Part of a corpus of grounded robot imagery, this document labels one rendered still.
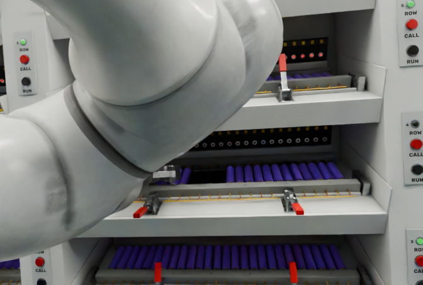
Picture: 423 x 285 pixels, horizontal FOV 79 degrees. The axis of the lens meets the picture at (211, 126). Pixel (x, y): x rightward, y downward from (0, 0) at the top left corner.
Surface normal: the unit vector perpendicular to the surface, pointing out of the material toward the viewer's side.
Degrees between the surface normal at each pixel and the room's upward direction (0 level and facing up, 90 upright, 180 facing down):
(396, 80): 90
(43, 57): 90
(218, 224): 110
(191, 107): 135
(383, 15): 90
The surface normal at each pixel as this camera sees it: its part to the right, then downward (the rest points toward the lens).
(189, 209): -0.09, -0.93
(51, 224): 0.85, 0.46
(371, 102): -0.07, 0.36
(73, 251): 0.99, -0.06
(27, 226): 0.76, 0.42
